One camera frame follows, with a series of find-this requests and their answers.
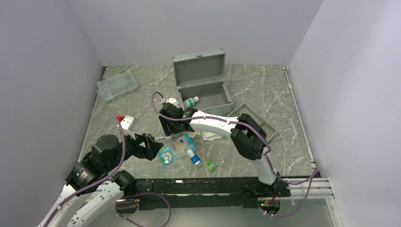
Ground blue cotton swab bag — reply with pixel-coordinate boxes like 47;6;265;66
158;134;197;166

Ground white blue spray bottle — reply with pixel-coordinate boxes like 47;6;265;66
185;148;201;166

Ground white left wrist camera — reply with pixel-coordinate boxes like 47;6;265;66
116;114;139;132

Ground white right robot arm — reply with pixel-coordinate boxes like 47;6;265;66
152;103;279;196

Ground black handled scissors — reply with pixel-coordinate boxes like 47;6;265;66
152;135;174;141

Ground grey metal medicine case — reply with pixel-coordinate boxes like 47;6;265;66
172;49;233;116

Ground beige latex gloves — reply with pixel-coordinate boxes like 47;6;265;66
187;131;202;139

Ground clear plastic compartment box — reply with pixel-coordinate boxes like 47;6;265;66
96;70;139;102

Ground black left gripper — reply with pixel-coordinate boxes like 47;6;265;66
105;129;163;172

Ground white gauze bag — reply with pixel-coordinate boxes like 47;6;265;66
201;131;222;141

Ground small green box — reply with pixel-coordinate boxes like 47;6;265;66
204;158;217;172

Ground grey plastic divider tray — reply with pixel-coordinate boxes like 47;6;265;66
227;103;278;142

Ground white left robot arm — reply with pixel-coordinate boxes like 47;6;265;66
40;134;163;227

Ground white bottle green label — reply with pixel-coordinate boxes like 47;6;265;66
183;96;199;110

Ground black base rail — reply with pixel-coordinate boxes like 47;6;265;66
129;177;291;210

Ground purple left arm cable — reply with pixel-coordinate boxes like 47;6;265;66
41;119;172;227

